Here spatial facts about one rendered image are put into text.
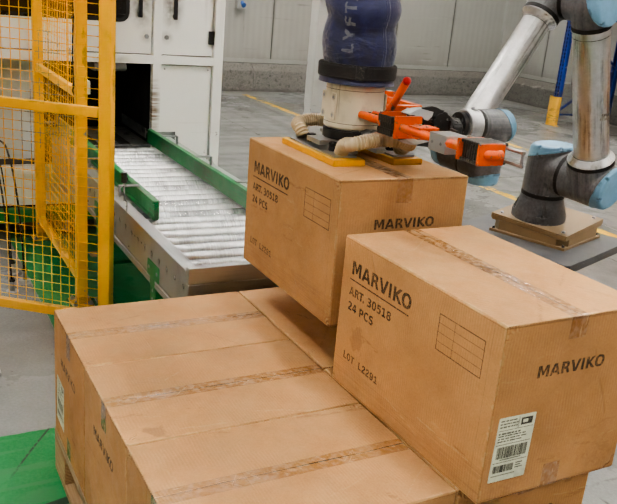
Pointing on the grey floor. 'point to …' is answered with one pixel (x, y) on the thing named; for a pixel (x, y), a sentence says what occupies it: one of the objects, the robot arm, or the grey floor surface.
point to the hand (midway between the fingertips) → (405, 126)
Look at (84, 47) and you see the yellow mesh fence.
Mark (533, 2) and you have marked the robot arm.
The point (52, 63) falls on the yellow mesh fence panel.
